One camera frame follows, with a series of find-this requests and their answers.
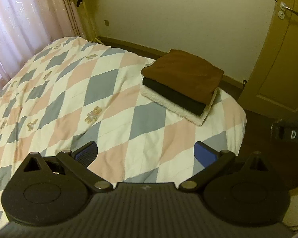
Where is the pink curtain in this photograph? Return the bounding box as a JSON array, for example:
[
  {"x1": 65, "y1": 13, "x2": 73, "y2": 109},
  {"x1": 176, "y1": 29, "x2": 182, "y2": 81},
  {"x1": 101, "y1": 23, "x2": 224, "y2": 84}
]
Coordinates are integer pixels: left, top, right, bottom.
[{"x1": 0, "y1": 0, "x2": 87, "y2": 90}]

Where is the brown garment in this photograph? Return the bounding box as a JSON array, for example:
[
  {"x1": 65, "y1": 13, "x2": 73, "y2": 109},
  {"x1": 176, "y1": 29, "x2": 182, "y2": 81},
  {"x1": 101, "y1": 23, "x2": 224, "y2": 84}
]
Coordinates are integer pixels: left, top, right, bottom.
[{"x1": 141, "y1": 49, "x2": 224, "y2": 104}]

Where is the white fleece folded garment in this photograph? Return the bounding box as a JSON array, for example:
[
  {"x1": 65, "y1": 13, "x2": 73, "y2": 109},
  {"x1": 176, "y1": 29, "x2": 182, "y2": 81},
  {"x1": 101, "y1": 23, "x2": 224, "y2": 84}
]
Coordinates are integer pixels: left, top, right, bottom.
[{"x1": 140, "y1": 85, "x2": 219, "y2": 126}]

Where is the checkered teddy bear quilt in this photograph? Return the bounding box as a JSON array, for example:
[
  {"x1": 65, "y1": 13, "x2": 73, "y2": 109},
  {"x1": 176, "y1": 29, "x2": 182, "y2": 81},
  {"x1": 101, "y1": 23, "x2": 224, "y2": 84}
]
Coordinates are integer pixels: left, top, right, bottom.
[{"x1": 0, "y1": 37, "x2": 247, "y2": 228}]

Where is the black folded garment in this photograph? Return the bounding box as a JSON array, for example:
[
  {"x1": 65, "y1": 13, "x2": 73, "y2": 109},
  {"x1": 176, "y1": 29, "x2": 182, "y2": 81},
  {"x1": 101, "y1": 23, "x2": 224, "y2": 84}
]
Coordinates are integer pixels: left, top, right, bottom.
[{"x1": 142, "y1": 77, "x2": 206, "y2": 116}]

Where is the beige door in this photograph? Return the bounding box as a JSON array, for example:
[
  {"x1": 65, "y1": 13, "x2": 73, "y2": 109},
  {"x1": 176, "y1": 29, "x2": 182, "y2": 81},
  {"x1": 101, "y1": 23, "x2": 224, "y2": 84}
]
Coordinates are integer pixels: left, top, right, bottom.
[{"x1": 238, "y1": 0, "x2": 298, "y2": 121}]

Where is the black bag with letters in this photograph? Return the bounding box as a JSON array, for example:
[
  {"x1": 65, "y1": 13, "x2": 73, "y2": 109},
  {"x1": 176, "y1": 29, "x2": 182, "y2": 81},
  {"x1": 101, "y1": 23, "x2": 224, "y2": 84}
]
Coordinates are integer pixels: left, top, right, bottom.
[{"x1": 270, "y1": 119, "x2": 298, "y2": 143}]

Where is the silver door handle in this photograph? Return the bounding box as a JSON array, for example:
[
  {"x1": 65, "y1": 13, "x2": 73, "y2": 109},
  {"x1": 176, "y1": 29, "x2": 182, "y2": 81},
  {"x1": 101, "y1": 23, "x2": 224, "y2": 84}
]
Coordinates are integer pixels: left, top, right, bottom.
[{"x1": 280, "y1": 2, "x2": 298, "y2": 16}]

